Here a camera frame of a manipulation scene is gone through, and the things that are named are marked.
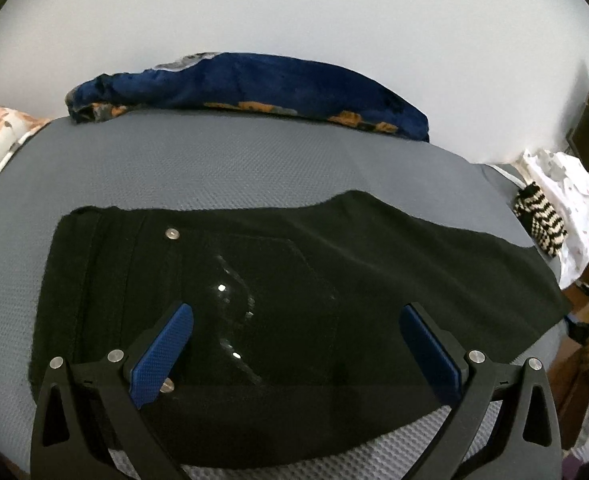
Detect black denim pants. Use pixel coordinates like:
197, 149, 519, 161
29, 191, 570, 469

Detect white crumpled cloth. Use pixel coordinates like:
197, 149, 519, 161
517, 148, 589, 289

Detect black white striped cloth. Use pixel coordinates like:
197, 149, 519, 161
512, 182, 567, 258

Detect blue floral blanket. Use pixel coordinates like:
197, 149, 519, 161
66, 52, 430, 142

